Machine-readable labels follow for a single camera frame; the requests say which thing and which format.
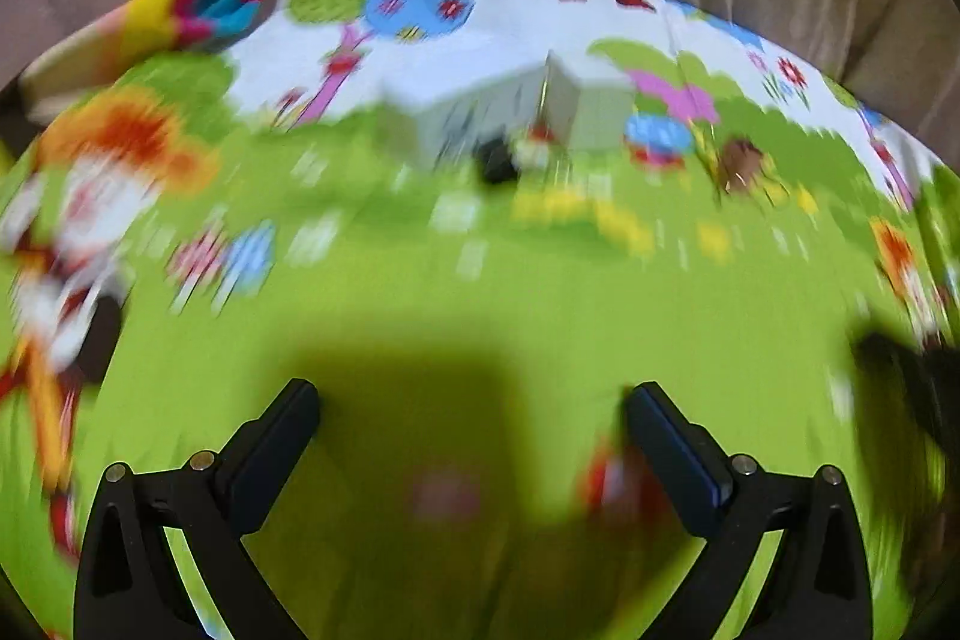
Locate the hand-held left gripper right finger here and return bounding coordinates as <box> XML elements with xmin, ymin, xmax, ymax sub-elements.
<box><xmin>626</xmin><ymin>383</ymin><xmax>875</xmax><ymax>640</ymax></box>

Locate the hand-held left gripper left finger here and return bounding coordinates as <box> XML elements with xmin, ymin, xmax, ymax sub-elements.
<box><xmin>75</xmin><ymin>379</ymin><xmax>320</xmax><ymax>640</ymax></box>

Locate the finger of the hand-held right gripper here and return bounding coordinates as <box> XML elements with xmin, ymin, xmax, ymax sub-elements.
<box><xmin>853</xmin><ymin>326</ymin><xmax>960</xmax><ymax>455</ymax></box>

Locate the cartoon printed green blanket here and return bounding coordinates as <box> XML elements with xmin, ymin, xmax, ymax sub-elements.
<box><xmin>0</xmin><ymin>0</ymin><xmax>960</xmax><ymax>640</ymax></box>

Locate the black box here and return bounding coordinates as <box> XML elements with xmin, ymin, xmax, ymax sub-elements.
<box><xmin>478</xmin><ymin>140</ymin><xmax>520</xmax><ymax>185</ymax></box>

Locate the white marbled box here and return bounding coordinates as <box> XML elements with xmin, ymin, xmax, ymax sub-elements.
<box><xmin>543</xmin><ymin>50</ymin><xmax>640</xmax><ymax>155</ymax></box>

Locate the large white barcode box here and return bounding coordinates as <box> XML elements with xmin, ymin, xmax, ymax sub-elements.
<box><xmin>377</xmin><ymin>68</ymin><xmax>550</xmax><ymax>175</ymax></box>

